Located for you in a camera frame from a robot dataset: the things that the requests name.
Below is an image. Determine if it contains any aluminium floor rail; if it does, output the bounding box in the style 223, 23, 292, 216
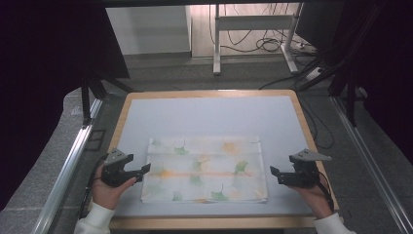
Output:
329, 96, 413, 234
32, 97, 105, 234

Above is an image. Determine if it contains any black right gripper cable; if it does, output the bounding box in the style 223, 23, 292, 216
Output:
317, 171, 335, 213

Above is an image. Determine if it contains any long black floor cable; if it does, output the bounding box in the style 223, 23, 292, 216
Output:
258, 75, 335, 150

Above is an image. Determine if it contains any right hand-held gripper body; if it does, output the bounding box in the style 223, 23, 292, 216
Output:
279, 148, 332, 190

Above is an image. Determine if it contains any dark curtain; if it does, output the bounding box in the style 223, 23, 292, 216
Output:
0, 0, 131, 213
337, 0, 413, 164

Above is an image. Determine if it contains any white power strip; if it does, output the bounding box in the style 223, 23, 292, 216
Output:
292, 41, 318, 54

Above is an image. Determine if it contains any person's left hand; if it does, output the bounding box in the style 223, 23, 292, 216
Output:
92, 164, 137, 211

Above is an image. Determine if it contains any white leaf-print cloth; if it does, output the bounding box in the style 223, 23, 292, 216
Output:
140, 136, 269, 205

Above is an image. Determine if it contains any tangle of black floor cables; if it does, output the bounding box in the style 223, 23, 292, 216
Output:
208, 3, 318, 55

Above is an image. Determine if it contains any black metal stand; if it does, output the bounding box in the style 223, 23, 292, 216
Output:
296, 0, 385, 128
80, 75, 134, 127

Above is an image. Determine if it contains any person's right hand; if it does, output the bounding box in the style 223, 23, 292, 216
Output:
288, 182, 334, 219

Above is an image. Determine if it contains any white panel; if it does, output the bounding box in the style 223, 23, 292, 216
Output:
105, 5, 193, 57

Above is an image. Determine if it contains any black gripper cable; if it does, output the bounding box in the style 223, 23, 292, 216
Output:
317, 171, 335, 213
79, 154, 109, 219

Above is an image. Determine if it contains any white power adapter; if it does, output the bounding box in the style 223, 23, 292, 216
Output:
305, 66, 326, 82

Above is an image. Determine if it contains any white metal desk frame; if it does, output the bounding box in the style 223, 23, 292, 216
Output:
212, 3, 305, 76

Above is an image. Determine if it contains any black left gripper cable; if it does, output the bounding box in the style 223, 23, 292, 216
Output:
79, 154, 109, 219

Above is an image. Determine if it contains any pale blue table mat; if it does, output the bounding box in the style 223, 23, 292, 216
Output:
113, 95, 315, 218

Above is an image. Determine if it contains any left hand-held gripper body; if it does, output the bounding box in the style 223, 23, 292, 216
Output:
100, 148, 137, 188

